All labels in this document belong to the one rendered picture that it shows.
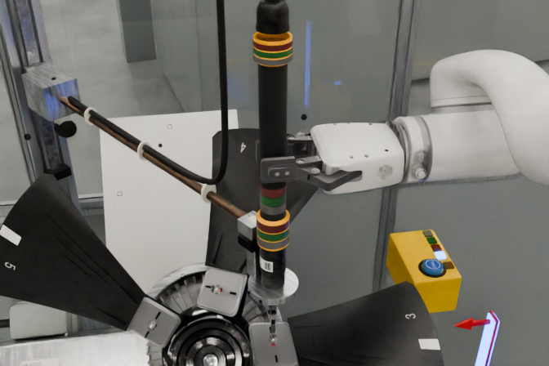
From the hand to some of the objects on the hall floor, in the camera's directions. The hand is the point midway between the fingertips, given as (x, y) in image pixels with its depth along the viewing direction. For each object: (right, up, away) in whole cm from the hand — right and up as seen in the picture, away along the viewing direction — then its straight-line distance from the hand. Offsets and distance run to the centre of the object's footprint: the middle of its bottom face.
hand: (274, 160), depth 76 cm
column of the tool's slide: (-50, -102, +122) cm, 167 cm away
